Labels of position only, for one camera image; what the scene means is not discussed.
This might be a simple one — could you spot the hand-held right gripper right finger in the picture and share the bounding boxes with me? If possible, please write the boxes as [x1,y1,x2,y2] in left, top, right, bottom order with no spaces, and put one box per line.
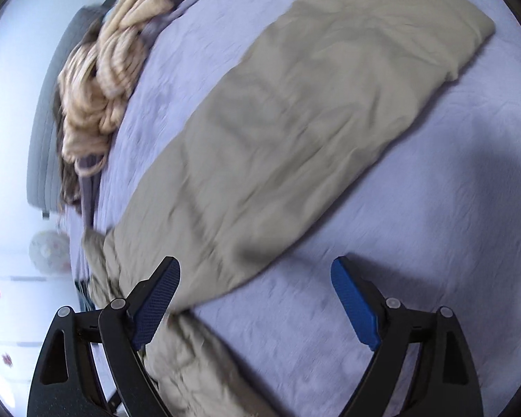
[332,256,487,417]

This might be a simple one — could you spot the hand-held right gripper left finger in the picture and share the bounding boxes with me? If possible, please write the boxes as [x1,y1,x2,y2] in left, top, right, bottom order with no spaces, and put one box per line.
[28,256,181,417]

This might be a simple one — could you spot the beige padded coat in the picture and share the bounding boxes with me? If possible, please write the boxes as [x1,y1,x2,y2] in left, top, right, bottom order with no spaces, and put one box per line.
[81,0,496,417]

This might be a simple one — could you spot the dark blue jeans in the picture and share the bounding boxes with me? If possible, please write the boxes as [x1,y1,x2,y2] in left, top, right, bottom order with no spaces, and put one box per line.
[75,278,97,311]

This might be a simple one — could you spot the lilac embossed bedspread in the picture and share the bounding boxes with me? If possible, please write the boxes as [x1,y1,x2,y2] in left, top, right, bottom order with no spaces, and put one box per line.
[69,0,521,417]

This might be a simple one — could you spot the grey-purple sheet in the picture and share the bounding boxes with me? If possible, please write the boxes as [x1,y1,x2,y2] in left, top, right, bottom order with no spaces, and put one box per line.
[75,0,222,231]

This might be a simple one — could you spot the brown fuzzy blanket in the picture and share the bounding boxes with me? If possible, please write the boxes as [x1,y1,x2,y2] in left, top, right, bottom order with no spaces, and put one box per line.
[55,30,97,209]

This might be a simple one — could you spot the white wardrobe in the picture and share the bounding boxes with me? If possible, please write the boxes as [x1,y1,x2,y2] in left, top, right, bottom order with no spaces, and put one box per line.
[0,243,84,383]

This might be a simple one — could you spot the grey padded headboard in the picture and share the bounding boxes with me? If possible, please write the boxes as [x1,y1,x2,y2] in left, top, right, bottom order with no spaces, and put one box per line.
[28,0,131,209]

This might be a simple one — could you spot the cream striped knit blanket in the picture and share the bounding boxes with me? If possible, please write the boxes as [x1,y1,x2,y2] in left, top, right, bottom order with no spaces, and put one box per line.
[57,0,178,172]

